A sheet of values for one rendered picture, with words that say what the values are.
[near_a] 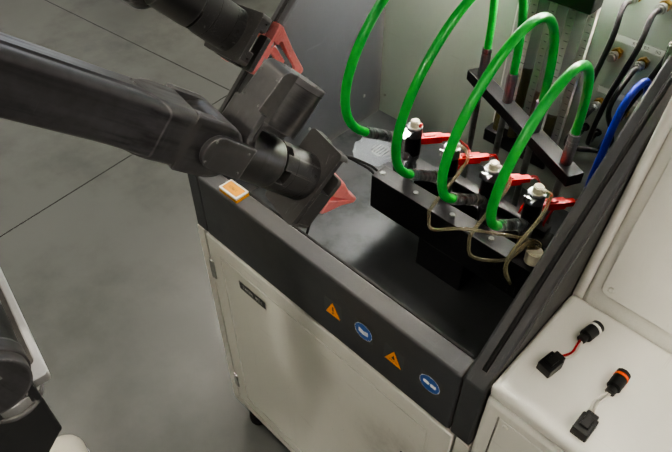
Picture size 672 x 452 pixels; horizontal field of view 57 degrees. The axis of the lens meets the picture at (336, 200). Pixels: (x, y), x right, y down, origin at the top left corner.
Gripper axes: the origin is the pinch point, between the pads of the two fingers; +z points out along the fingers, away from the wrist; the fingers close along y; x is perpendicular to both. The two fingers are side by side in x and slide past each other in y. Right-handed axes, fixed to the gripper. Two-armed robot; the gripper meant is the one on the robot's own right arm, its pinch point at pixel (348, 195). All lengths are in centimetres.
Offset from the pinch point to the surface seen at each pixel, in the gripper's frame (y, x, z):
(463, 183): 7.1, 9.9, 36.4
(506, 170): 14.3, -8.4, 12.0
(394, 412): -31.2, -7.9, 37.9
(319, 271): -17.5, 9.8, 18.5
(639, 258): 15.6, -21.8, 32.6
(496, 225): 7.4, -8.8, 19.0
